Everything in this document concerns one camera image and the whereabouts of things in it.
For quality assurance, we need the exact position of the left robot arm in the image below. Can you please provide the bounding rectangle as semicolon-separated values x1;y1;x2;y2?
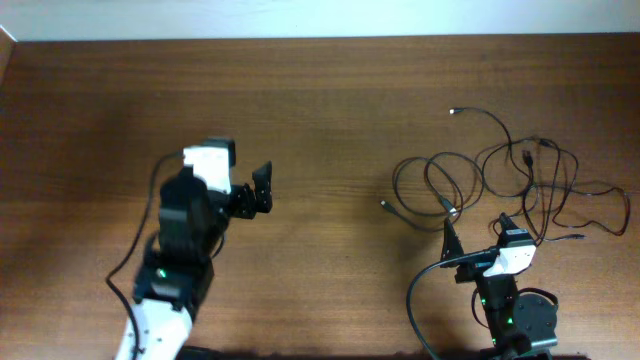
115;161;273;359

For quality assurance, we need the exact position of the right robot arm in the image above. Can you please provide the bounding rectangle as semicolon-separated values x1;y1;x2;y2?
441;214;559;359

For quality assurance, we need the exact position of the thin black USB cable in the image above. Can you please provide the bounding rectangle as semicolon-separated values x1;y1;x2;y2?
448;106;581;244

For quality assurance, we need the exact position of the thin black micro-USB cable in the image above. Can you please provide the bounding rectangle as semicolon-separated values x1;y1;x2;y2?
519;137;632;244

